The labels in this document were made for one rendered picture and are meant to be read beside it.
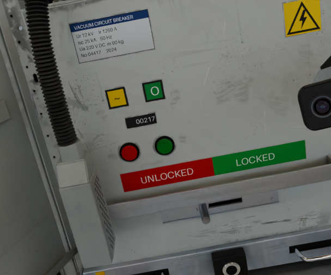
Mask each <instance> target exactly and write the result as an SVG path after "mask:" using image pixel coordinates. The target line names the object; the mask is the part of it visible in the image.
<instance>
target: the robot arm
mask: <svg viewBox="0 0 331 275"><path fill-rule="evenodd" d="M320 67H321V68H320V69H319V70H318V72H317V73H316V75H315V76H314V78H313V80H312V83H311V84H309V85H305V86H303V87H302V88H301V89H300V90H299V92H298V102H299V106H300V110H301V113H302V118H303V122H304V124H305V126H306V127H307V128H308V129H310V130H313V131H317V130H321V129H326V128H331V56H330V57H329V58H328V59H327V60H326V61H325V62H324V63H323V64H322V65H321V66H320Z"/></svg>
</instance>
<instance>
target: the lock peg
mask: <svg viewBox="0 0 331 275"><path fill-rule="evenodd" d="M196 207H197V209H198V210H199V211H200V215H201V219H202V222H203V223H204V224H209V223H210V217H209V212H208V207H209V204H208V202H207V203H203V204H197V205H196Z"/></svg>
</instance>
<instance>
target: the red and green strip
mask: <svg viewBox="0 0 331 275"><path fill-rule="evenodd" d="M301 159H306V149H305V140H302V141H297V142H291V143H287V144H282V145H276V146H270V147H265V148H259V149H255V150H249V151H243V152H238V153H232V154H226V155H223V156H217V157H211V158H205V159H200V160H194V161H190V162H185V163H179V164H173V165H168V166H162V167H158V168H153V169H147V170H141V171H135V172H130V173H126V174H121V175H120V177H121V181H122V185H123V189H124V192H130V191H133V190H139V189H145V188H151V187H156V186H162V185H166V184H172V183H177V182H183V181H189V180H195V179H198V178H204V177H210V176H216V175H221V174H227V173H231V172H236V171H242V170H248V169H254V168H260V167H263V166H269V165H275V164H280V163H286V162H292V161H295V160H301Z"/></svg>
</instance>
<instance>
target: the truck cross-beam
mask: <svg viewBox="0 0 331 275"><path fill-rule="evenodd" d="M241 247H242V248H243V249H244V251H245V254H246V261H247V268H248V270H254V269H258V268H264V267H270V266H276V265H282V264H288V263H292V262H298V261H303V260H302V259H301V258H300V257H299V256H298V255H297V254H296V253H295V252H294V250H293V248H294V247H297V248H298V250H299V251H300V252H301V253H302V254H303V255H304V256H305V257H311V256H318V255H325V254H331V225H326V226H320V227H316V228H311V229H304V230H298V231H292V232H287V233H283V234H277V235H271V236H266V237H259V238H253V239H250V240H244V241H238V242H232V243H226V244H221V245H216V246H211V247H205V248H199V249H193V250H187V251H183V252H177V253H171V254H166V255H160V256H154V257H150V258H144V259H138V260H132V261H126V262H121V263H116V264H111V265H105V266H99V267H91V268H84V270H83V273H82V274H83V275H96V272H102V271H107V270H113V269H116V272H117V275H161V271H164V275H215V272H214V266H213V263H212V256H211V253H214V252H220V251H224V250H230V249H235V248H241Z"/></svg>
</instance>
